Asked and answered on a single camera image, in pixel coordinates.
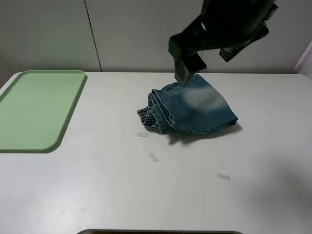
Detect children's blue denim shorts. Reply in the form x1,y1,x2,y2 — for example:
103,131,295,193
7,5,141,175
137,75,238,135

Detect clear tape marker lower centre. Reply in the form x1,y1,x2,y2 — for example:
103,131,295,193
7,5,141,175
148,152,158,162

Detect clear tape marker left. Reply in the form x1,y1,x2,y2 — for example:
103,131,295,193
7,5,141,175
137,132,149,137

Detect clear tape marker lower right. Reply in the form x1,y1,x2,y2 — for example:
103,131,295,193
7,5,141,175
217,173,230,180

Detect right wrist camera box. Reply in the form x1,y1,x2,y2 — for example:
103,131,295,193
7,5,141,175
168,34,207,86

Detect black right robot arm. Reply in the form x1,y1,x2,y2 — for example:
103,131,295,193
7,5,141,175
168,0,278,60

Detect clear tape marker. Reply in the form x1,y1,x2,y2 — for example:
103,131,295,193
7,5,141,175
137,132,149,137
148,152,158,162
217,173,230,180

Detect light green plastic tray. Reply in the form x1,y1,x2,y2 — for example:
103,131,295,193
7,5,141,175
0,70,86,152

